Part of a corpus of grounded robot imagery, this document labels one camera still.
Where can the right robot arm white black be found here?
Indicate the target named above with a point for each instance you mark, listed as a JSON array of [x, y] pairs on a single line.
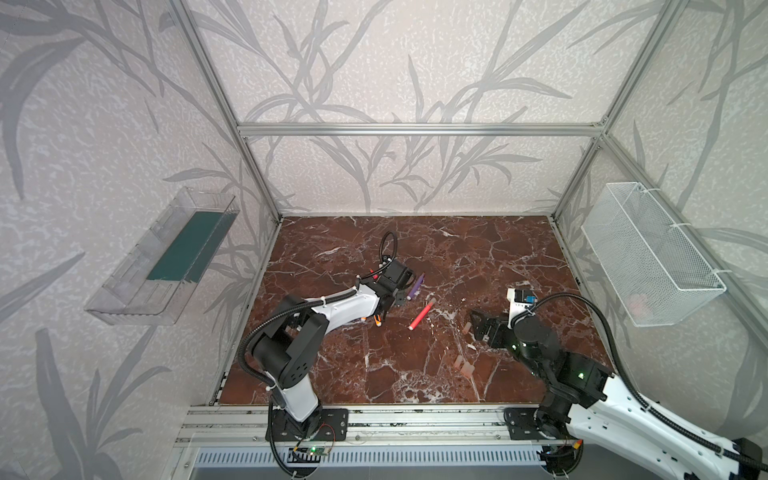
[[586, 401]]

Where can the white wire mesh basket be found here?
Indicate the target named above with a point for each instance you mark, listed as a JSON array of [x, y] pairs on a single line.
[[657, 273]]

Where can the pink red marker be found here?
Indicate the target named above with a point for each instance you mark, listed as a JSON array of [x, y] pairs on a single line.
[[422, 314]]

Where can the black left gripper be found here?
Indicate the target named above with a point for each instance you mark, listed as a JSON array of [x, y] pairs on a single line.
[[398, 288]]

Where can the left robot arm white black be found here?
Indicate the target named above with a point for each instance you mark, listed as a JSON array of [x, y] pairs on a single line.
[[281, 351]]

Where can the purple marker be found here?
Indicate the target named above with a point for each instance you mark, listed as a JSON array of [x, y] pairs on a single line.
[[413, 292]]

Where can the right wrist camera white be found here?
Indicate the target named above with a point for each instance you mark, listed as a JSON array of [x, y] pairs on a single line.
[[521, 302]]

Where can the aluminium frame corner post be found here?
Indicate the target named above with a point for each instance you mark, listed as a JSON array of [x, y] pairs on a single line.
[[662, 27], [195, 43]]

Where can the aluminium frame corner post left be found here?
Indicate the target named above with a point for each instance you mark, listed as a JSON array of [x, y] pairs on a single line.
[[195, 43]]

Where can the green circuit board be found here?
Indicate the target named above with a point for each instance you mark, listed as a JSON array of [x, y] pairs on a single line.
[[311, 453]]

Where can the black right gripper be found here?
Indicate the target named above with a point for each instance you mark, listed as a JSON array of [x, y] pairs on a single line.
[[483, 327]]

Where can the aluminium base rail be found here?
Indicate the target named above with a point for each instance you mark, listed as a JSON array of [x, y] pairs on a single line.
[[376, 435]]

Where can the aluminium frame corner post right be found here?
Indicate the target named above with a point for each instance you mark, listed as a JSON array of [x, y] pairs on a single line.
[[662, 27]]

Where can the aluminium frame horizontal bar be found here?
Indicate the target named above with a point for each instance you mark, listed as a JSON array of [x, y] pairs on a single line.
[[249, 130]]

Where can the clear plastic wall bin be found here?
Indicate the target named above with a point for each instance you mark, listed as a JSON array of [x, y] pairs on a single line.
[[153, 284]]

